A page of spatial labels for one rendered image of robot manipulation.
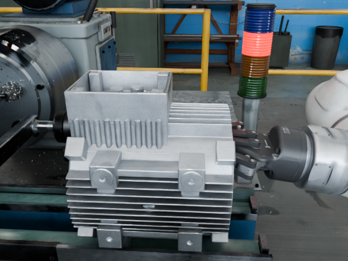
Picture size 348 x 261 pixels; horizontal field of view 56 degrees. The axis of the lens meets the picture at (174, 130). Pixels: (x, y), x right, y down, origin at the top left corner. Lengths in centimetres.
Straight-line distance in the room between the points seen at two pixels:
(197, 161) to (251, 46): 38
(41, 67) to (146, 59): 298
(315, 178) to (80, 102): 31
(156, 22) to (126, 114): 321
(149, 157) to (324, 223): 48
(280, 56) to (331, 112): 465
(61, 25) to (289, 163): 66
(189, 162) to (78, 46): 59
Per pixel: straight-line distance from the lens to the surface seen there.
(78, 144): 40
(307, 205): 81
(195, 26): 549
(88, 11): 92
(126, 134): 40
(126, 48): 368
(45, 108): 73
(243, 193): 59
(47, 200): 62
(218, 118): 42
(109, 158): 39
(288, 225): 75
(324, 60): 552
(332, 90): 61
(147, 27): 360
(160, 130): 39
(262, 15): 69
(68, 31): 90
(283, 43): 519
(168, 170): 38
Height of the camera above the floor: 126
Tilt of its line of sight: 25 degrees down
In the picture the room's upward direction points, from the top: straight up
